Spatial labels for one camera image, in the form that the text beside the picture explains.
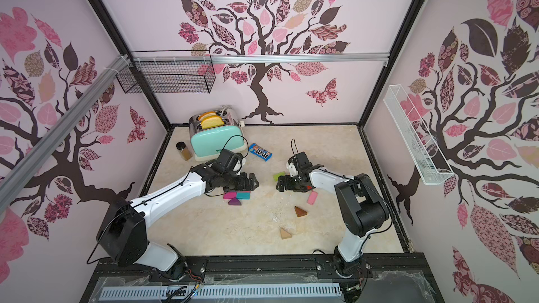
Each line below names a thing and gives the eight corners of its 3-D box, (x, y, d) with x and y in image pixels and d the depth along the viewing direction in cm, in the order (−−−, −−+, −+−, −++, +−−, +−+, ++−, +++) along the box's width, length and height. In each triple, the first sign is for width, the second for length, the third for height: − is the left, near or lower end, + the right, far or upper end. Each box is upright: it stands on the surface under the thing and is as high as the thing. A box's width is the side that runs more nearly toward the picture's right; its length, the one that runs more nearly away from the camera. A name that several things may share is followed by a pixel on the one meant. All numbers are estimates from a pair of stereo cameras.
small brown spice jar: (181, 156, 109) (174, 144, 102) (188, 152, 111) (181, 140, 104) (187, 162, 107) (180, 150, 99) (194, 157, 109) (187, 145, 102)
